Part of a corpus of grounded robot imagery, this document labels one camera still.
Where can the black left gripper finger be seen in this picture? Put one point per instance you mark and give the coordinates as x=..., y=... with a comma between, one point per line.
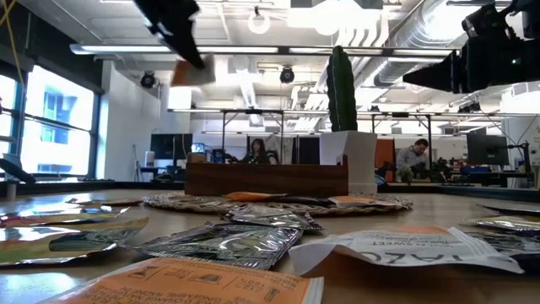
x=187, y=44

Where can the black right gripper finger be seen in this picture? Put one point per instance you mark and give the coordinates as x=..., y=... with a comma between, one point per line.
x=443, y=74

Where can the orange white Tazo tea packet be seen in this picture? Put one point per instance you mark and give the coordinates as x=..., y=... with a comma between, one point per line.
x=253, y=197
x=190, y=283
x=401, y=249
x=190, y=77
x=358, y=201

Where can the brown wooden tea box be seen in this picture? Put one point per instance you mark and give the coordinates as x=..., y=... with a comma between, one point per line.
x=266, y=179

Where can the black ceiling spotlight cluster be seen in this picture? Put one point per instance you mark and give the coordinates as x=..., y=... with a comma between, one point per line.
x=469, y=108

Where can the long ceiling light bar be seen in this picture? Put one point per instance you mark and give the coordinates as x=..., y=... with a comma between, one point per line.
x=118, y=49

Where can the black computer monitor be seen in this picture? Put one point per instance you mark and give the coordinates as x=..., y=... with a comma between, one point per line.
x=487, y=150
x=171, y=146

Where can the person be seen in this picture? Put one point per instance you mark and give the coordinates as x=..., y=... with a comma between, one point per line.
x=257, y=152
x=411, y=156

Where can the black monitor stand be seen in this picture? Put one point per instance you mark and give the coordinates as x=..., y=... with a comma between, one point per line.
x=526, y=158

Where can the orange partition panel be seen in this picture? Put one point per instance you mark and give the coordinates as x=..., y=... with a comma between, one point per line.
x=385, y=154

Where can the green cactus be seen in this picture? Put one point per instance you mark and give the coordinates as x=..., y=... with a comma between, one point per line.
x=341, y=93

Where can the small green potted plant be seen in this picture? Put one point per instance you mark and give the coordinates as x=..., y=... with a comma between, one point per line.
x=406, y=174

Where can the white ceiling lamp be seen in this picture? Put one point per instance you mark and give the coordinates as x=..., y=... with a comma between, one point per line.
x=337, y=17

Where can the white planter pot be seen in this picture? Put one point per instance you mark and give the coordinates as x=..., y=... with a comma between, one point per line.
x=358, y=160

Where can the large window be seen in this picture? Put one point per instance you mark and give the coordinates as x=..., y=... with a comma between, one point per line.
x=59, y=126

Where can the black partition panel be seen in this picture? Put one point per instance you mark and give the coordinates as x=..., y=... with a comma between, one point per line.
x=308, y=150

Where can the round woven placemat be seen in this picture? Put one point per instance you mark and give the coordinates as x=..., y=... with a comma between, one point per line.
x=190, y=203

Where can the black slanted bar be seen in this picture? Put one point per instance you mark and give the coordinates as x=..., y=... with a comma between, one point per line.
x=17, y=171

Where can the silver ventilation duct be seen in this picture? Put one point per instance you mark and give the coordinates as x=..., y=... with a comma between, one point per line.
x=422, y=25

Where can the black workbench frame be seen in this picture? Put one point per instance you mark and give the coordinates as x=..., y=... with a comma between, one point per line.
x=400, y=115
x=253, y=112

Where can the black aluminium table frame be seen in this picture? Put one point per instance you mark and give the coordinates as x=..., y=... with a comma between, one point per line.
x=105, y=186

